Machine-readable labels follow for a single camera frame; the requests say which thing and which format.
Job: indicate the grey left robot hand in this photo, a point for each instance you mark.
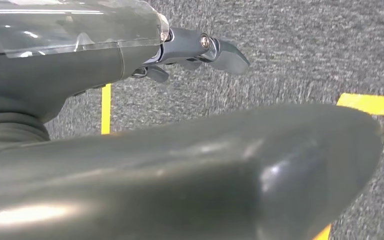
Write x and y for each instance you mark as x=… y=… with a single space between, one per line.
x=178 y=172

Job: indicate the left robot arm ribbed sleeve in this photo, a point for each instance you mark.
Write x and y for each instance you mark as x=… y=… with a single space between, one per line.
x=10 y=132

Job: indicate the yellow floor tape rectangle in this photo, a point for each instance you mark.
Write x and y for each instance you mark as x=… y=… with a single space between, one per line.
x=106 y=109

